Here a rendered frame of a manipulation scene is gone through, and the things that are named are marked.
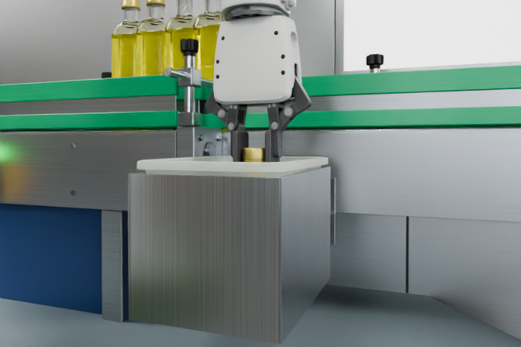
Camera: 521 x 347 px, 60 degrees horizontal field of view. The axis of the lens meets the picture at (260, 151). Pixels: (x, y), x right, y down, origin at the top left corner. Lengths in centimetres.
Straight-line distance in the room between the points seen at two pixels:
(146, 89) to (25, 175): 27
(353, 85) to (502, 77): 20
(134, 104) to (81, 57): 48
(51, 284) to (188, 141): 37
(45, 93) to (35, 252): 28
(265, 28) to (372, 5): 40
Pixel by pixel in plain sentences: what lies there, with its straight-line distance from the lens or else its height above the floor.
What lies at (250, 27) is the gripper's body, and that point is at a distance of 54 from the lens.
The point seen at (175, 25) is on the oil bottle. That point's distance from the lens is 85.
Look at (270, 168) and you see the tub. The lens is 42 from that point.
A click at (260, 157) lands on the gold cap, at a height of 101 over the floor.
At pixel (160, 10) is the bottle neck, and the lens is 90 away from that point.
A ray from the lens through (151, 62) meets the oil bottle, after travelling 86.
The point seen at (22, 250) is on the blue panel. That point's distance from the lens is 92.
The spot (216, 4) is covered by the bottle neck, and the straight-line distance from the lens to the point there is 84.
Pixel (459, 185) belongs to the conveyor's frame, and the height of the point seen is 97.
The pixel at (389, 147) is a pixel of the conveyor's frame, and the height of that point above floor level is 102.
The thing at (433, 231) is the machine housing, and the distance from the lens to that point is 90.
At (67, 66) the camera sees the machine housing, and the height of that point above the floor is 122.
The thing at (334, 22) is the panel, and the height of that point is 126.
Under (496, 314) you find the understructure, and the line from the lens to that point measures 94.
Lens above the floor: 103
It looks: 1 degrees down
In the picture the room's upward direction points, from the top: straight up
